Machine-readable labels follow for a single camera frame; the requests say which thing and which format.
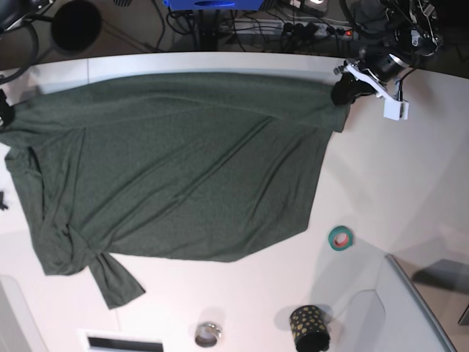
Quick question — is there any silver tape roll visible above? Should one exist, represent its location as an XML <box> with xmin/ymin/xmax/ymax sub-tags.
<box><xmin>194</xmin><ymin>322</ymin><xmax>223</xmax><ymax>348</ymax></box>

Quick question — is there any dark green t-shirt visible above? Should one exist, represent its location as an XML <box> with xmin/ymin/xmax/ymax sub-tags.
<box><xmin>1</xmin><ymin>73</ymin><xmax>348</xmax><ymax>309</ymax></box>

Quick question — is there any white power strip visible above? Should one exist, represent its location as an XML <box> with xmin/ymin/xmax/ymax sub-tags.
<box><xmin>282</xmin><ymin>21</ymin><xmax>360</xmax><ymax>40</ymax></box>

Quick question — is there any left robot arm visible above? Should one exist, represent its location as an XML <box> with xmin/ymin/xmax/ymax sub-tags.
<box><xmin>330</xmin><ymin>1</ymin><xmax>443</xmax><ymax>106</ymax></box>

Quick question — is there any white slotted tray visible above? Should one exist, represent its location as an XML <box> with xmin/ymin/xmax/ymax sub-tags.
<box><xmin>78</xmin><ymin>329</ymin><xmax>167</xmax><ymax>352</ymax></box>

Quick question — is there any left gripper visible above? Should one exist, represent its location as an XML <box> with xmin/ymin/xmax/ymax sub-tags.
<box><xmin>330</xmin><ymin>45</ymin><xmax>409</xmax><ymax>106</ymax></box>

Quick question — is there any blue plastic box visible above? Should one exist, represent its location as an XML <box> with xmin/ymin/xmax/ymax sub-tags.
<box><xmin>163</xmin><ymin>0</ymin><xmax>264</xmax><ymax>11</ymax></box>

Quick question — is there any green tape roll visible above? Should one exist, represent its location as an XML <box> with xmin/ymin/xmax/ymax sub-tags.
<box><xmin>328</xmin><ymin>225</ymin><xmax>355</xmax><ymax>252</ymax></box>

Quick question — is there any black gold-dotted cup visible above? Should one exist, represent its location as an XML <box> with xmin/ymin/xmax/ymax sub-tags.
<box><xmin>289</xmin><ymin>305</ymin><xmax>330</xmax><ymax>352</ymax></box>

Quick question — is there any small black clip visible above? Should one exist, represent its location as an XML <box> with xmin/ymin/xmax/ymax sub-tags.
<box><xmin>0</xmin><ymin>191</ymin><xmax>9</xmax><ymax>211</ymax></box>

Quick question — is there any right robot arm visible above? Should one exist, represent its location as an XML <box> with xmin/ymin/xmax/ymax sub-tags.
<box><xmin>1</xmin><ymin>1</ymin><xmax>55</xmax><ymax>85</ymax></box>

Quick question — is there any round black stand base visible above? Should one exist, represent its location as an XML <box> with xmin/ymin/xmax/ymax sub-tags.
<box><xmin>50</xmin><ymin>1</ymin><xmax>103</xmax><ymax>56</ymax></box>

